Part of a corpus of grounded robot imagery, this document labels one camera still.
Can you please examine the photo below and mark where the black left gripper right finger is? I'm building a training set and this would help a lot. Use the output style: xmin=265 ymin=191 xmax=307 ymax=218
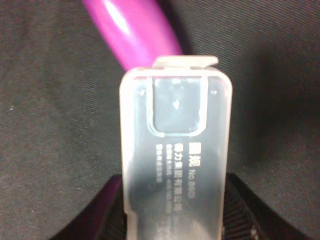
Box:
xmin=219 ymin=172 xmax=286 ymax=240

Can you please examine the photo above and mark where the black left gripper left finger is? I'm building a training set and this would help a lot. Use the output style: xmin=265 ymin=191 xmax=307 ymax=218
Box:
xmin=83 ymin=175 xmax=127 ymax=240

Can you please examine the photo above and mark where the clear plastic case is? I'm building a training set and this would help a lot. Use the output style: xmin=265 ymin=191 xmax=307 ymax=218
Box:
xmin=119 ymin=55 xmax=233 ymax=240

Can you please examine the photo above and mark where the black table cloth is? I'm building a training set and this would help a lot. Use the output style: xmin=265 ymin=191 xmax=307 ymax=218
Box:
xmin=0 ymin=0 xmax=320 ymax=240

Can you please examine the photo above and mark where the purple toy eggplant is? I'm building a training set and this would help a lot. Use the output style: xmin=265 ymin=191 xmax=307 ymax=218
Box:
xmin=83 ymin=0 xmax=182 ymax=71

